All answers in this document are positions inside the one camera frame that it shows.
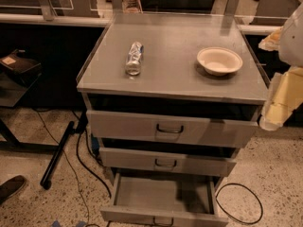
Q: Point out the foam gripper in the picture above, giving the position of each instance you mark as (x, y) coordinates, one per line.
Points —
(293, 43)

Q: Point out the grey drawer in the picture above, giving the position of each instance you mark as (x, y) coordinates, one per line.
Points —
(171, 129)
(163, 199)
(166, 162)

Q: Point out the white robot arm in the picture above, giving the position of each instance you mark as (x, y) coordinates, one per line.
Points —
(295, 23)

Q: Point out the grey drawer cabinet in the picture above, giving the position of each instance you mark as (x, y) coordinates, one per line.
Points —
(171, 81)

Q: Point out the white paper bowl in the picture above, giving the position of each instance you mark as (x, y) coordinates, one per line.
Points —
(219, 61)

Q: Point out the crushed silver can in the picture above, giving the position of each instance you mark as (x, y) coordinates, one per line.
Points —
(134, 58)

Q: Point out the clear plastic jar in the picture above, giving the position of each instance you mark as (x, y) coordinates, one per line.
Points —
(132, 6)

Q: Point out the black stand leg bar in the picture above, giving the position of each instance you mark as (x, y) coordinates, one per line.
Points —
(45, 182)

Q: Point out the black box with label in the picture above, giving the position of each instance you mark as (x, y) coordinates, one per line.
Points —
(20, 69)

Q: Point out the dark shoe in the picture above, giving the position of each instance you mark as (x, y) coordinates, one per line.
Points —
(11, 187)

